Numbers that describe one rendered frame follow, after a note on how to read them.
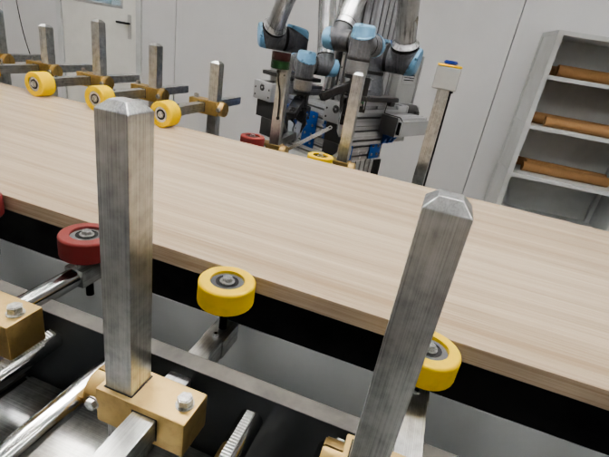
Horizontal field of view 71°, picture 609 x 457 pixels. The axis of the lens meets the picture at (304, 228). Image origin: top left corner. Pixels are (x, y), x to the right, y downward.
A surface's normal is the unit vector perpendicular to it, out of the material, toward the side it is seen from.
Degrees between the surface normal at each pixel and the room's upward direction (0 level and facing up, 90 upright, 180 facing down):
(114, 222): 90
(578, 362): 0
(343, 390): 90
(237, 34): 90
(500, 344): 0
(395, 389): 90
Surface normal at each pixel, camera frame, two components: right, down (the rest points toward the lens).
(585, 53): -0.25, 0.36
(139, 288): 0.93, 0.27
